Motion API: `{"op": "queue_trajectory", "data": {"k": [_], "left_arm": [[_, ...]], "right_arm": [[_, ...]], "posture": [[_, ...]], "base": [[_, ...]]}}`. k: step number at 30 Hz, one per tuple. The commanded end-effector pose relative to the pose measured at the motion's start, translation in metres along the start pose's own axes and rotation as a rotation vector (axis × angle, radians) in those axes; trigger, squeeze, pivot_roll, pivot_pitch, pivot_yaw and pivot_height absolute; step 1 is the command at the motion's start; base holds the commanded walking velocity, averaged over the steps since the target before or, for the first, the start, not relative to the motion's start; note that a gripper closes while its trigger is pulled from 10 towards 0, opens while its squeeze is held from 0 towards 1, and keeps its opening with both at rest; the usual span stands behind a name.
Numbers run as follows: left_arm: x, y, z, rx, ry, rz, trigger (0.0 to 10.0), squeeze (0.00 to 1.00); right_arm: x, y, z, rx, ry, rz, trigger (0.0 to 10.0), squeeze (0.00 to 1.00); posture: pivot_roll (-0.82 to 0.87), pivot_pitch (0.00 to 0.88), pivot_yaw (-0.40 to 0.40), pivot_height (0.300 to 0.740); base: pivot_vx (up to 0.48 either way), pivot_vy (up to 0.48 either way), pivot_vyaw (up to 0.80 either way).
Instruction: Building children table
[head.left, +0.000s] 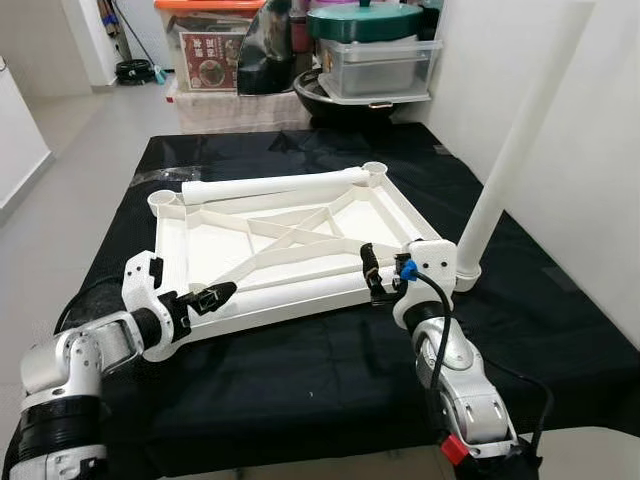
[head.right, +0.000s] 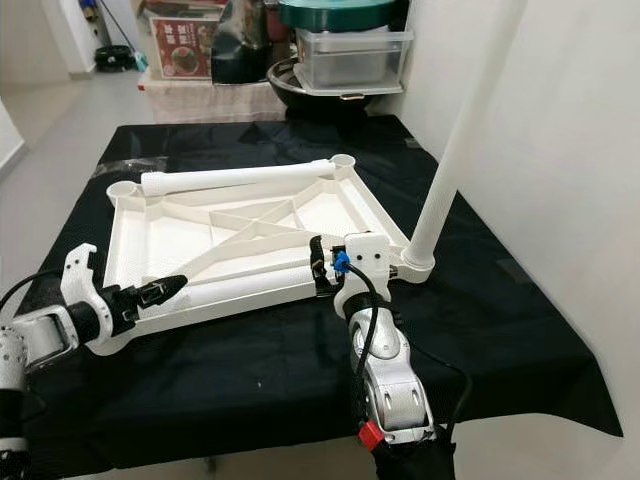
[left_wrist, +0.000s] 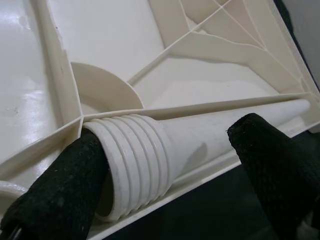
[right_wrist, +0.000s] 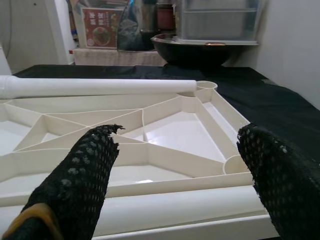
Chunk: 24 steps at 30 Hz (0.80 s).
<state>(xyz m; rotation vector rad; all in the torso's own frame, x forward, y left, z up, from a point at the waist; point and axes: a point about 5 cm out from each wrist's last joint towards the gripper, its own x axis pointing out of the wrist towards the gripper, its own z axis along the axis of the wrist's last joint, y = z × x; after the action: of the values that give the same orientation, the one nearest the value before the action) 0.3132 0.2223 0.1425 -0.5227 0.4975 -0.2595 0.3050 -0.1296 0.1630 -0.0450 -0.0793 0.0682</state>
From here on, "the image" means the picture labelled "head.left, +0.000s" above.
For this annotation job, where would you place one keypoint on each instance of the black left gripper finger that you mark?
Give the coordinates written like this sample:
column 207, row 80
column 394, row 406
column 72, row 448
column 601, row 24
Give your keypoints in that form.
column 215, row 296

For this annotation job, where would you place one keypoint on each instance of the white plastic table top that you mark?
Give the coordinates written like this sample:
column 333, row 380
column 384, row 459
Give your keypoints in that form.
column 215, row 255

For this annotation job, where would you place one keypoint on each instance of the black table cloth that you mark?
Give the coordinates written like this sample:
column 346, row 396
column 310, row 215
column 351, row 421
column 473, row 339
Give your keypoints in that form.
column 300, row 380

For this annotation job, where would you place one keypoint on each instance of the clear plastic wrapper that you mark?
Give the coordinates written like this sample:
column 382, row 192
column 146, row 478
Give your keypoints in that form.
column 180, row 175

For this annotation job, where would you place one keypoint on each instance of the black wok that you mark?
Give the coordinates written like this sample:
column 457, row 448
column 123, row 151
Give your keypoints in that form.
column 315, row 98

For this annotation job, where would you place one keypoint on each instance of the beige cloth covered bench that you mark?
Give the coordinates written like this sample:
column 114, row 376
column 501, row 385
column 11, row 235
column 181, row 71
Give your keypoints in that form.
column 240, row 112

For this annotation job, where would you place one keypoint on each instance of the clear plastic storage box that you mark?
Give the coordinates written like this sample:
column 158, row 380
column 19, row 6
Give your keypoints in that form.
column 380, row 70

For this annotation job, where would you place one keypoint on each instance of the storage box with orange lid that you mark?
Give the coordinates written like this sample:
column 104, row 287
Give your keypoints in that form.
column 210, row 65

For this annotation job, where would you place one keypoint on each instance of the black bag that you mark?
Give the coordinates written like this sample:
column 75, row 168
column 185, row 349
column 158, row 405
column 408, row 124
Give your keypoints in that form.
column 265, row 55

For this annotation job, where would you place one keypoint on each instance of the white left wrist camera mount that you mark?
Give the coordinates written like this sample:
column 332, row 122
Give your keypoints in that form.
column 140, row 290

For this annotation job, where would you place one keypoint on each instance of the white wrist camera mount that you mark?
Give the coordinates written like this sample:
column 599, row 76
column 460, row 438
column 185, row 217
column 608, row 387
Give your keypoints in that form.
column 140, row 290
column 432, row 262

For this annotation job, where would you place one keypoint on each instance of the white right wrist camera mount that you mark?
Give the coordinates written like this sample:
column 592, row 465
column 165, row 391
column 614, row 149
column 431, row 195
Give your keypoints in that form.
column 432, row 262

